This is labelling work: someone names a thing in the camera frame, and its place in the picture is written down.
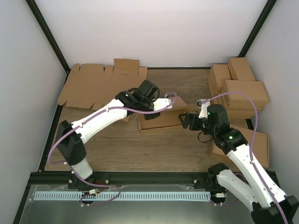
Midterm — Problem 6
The flat cardboard sheet stack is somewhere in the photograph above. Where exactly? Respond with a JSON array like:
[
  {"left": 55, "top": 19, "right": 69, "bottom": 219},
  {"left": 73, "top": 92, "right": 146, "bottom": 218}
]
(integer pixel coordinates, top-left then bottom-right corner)
[{"left": 57, "top": 58, "right": 148, "bottom": 111}]

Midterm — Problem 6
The black frame post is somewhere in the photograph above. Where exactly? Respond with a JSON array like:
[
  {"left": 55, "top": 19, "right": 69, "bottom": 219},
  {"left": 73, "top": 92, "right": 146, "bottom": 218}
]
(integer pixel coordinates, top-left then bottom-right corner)
[
  {"left": 25, "top": 0, "right": 71, "bottom": 73},
  {"left": 238, "top": 0, "right": 277, "bottom": 57}
]

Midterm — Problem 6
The folded box near right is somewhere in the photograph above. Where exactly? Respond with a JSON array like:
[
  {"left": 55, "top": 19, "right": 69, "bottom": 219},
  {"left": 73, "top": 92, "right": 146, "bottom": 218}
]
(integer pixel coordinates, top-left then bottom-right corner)
[{"left": 210, "top": 125, "right": 269, "bottom": 168}]

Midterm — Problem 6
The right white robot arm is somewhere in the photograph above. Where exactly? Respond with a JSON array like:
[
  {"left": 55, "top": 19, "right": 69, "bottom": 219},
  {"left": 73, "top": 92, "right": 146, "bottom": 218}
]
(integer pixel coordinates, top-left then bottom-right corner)
[{"left": 179, "top": 103, "right": 299, "bottom": 224}]

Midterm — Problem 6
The folded box back right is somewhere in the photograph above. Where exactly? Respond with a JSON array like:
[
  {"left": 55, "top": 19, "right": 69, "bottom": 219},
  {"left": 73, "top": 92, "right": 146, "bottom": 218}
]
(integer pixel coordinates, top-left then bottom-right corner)
[{"left": 228, "top": 57, "right": 256, "bottom": 81}]

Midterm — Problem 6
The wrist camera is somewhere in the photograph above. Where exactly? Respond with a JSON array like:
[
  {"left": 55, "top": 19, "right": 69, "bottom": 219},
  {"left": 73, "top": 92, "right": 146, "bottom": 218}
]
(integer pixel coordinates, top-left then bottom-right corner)
[
  {"left": 153, "top": 98, "right": 173, "bottom": 112},
  {"left": 197, "top": 99, "right": 210, "bottom": 119}
]

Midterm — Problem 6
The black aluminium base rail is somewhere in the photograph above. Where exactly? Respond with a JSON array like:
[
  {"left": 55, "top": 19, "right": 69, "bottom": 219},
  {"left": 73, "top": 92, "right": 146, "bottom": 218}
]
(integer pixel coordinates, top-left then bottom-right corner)
[{"left": 28, "top": 171, "right": 219, "bottom": 189}]

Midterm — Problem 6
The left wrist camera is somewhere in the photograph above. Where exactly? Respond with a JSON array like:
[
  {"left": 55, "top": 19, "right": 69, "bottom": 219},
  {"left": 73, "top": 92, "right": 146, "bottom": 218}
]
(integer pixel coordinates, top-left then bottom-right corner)
[{"left": 153, "top": 98, "right": 173, "bottom": 112}]

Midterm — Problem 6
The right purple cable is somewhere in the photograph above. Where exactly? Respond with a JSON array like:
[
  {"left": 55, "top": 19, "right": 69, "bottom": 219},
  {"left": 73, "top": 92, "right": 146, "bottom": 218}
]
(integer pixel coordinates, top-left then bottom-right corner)
[{"left": 204, "top": 92, "right": 289, "bottom": 224}]

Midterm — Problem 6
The folded box back left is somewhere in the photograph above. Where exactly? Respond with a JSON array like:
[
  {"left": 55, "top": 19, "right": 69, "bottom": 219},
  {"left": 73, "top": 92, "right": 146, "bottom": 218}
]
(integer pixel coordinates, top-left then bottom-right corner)
[{"left": 208, "top": 64, "right": 231, "bottom": 97}]

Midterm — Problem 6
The cardboard box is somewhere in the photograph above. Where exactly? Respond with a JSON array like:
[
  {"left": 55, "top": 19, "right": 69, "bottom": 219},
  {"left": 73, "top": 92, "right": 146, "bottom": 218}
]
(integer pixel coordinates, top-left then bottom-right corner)
[{"left": 138, "top": 96, "right": 199, "bottom": 134}]

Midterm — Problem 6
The folded box top stack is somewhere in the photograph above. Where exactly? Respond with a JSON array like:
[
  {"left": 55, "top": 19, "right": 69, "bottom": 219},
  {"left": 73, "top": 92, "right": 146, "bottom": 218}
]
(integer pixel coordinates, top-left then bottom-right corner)
[{"left": 222, "top": 80, "right": 270, "bottom": 107}]

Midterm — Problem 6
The left black frame post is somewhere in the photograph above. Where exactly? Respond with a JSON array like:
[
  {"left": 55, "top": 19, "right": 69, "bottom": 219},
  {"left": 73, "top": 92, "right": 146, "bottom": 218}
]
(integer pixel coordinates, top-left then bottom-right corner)
[{"left": 25, "top": 0, "right": 71, "bottom": 73}]

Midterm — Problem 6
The light blue cable duct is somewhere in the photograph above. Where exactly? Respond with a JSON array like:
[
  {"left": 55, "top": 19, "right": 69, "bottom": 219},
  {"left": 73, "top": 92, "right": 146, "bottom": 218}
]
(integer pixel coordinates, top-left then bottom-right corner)
[{"left": 33, "top": 191, "right": 211, "bottom": 202}]

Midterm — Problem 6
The folded boxes lower stack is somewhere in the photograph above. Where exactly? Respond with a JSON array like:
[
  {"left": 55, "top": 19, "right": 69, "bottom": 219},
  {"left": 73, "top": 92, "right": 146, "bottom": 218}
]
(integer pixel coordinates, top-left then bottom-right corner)
[{"left": 213, "top": 96, "right": 265, "bottom": 119}]

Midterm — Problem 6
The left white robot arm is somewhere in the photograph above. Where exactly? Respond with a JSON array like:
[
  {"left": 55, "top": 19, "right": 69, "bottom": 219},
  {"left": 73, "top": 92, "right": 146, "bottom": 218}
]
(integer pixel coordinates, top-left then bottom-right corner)
[{"left": 56, "top": 79, "right": 160, "bottom": 189}]

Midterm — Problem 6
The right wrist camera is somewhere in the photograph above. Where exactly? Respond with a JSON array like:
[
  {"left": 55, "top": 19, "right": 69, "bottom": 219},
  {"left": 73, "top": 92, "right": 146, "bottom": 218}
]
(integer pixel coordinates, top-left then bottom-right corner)
[{"left": 197, "top": 99, "right": 210, "bottom": 119}]

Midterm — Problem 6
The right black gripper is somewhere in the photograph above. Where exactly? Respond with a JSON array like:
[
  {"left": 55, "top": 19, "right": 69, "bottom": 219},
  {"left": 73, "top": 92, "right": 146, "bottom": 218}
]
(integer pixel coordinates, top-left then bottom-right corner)
[{"left": 178, "top": 113, "right": 217, "bottom": 136}]

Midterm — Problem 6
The right black frame post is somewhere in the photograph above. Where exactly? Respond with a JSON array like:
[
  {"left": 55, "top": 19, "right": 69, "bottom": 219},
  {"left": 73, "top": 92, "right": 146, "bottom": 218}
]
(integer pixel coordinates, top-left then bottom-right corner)
[{"left": 238, "top": 0, "right": 277, "bottom": 57}]

